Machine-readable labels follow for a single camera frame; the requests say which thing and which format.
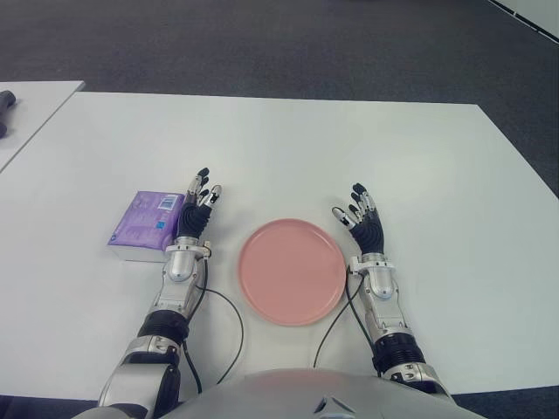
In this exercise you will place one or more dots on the black tool on side table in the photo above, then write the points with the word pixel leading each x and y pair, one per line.
pixel 5 102

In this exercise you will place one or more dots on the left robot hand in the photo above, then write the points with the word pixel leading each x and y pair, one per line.
pixel 194 220

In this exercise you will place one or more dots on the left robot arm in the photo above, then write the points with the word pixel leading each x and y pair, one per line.
pixel 179 266

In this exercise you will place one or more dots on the pink round plate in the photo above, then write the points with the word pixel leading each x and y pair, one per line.
pixel 292 272

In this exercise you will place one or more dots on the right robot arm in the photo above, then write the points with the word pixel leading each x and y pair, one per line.
pixel 384 283

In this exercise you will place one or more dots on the silver robot torso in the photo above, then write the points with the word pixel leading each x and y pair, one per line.
pixel 279 393

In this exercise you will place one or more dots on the white side table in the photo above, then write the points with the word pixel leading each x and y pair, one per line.
pixel 39 105

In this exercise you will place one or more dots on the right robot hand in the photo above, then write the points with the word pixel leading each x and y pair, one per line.
pixel 370 231

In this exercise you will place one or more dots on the purple tissue paper pack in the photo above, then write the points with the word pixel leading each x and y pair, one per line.
pixel 140 222

